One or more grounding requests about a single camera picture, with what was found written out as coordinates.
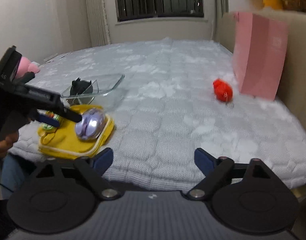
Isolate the colourful small toy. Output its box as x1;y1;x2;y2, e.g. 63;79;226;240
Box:
40;111;63;132

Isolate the yellow container lid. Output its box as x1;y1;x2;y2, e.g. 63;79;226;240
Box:
38;114;114;160

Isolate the black cat figurine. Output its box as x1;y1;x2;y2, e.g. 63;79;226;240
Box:
68;78;93;106

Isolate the clear glass container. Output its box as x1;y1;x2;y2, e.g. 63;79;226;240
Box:
61;73;125;109

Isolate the purple computer mouse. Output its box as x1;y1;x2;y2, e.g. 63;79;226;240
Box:
75;108;106;141

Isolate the person's left hand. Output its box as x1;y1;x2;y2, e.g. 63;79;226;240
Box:
0;131;19;158

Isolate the pink plush toy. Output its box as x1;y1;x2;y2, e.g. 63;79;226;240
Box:
15;56;40;79

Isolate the red plush toy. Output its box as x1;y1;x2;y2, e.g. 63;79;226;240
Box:
213;79;233;102

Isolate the grey quilted bedspread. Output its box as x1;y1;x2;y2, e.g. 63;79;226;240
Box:
31;38;306;190

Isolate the beige curtain left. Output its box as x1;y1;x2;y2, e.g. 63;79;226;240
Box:
86;0;111;47

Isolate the pink paper bag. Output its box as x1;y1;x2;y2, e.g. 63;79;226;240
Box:
232;12;288;101

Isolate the yellow plush duck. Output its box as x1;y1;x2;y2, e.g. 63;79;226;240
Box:
263;0;283;10

